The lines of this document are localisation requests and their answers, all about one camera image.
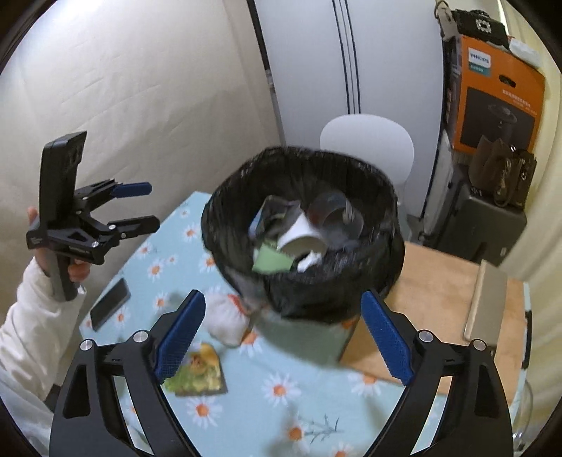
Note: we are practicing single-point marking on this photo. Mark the cream curtain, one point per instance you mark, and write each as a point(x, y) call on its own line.
point(544, 219)

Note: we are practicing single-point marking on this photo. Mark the white paper cup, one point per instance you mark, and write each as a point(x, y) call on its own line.
point(298, 233)

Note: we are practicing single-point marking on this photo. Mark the black smartphone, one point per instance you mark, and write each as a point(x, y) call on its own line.
point(109, 305)

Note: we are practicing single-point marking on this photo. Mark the white sock ball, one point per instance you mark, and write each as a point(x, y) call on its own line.
point(226, 320)

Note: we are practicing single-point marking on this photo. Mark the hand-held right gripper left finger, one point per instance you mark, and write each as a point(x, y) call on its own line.
point(182, 338)

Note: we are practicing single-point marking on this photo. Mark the wooden cutting board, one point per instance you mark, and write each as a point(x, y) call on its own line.
point(439, 290)

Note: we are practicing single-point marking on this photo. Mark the person's left forearm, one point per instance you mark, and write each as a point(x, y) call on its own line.
point(26, 316)

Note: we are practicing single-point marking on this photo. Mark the white tissue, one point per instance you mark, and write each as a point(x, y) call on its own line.
point(309, 260)

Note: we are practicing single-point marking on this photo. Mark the dark suitcase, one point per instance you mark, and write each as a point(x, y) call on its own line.
point(474, 228)

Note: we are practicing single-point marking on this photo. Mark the black studded purse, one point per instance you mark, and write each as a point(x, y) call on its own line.
point(481, 26)

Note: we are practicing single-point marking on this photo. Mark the orange cardboard box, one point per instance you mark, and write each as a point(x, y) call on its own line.
point(483, 79)

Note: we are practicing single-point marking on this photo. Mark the white cabinet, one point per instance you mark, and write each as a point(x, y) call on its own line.
point(307, 66)

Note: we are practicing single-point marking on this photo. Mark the steel cleaver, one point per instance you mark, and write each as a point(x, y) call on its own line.
point(487, 299)

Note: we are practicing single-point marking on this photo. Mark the bin with black bag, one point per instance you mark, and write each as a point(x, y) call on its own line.
point(342, 285)

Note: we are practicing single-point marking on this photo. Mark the small white box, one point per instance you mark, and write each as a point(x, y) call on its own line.
point(524, 50)

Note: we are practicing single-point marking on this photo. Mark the person's left hand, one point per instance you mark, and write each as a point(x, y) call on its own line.
point(78, 272)

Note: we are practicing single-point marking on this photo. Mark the white round chair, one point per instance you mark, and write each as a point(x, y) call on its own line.
point(369, 132)

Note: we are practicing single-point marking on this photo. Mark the brown handbag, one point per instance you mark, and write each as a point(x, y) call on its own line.
point(487, 167)

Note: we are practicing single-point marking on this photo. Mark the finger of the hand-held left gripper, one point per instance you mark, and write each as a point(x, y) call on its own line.
point(131, 189)
point(136, 224)

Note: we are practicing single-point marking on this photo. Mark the cream fabric sheet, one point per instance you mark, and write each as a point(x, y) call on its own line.
point(131, 88)

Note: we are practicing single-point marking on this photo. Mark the dark grey plastic bag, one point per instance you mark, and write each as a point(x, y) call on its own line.
point(272, 211)

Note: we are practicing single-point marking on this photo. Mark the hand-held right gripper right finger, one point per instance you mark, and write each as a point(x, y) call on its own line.
point(386, 334)

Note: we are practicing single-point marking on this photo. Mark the colourful snack packet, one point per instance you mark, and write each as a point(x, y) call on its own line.
point(202, 369)

